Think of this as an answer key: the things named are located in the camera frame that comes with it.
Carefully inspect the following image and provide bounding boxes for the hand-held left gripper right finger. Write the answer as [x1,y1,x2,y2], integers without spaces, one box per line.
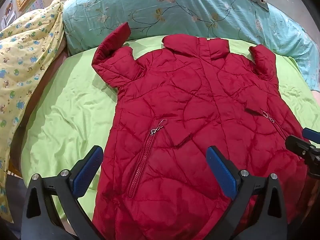
[206,145,292,240]

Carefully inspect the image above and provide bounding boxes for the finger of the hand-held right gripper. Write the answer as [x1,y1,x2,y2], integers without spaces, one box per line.
[302,127,320,145]
[285,135,320,178]

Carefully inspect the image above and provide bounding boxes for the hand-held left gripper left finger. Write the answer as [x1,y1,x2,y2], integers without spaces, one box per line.
[21,145,108,240]

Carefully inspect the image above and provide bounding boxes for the red quilted jacket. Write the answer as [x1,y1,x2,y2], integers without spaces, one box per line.
[92,22,313,240]

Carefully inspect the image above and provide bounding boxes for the light green bed sheet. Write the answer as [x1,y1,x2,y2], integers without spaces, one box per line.
[21,35,320,230]

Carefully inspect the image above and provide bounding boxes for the yellow printed blanket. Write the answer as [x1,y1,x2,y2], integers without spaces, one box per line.
[0,0,67,223]

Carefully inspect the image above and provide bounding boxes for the wall paper notes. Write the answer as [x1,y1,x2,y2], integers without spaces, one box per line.
[2,0,18,30]

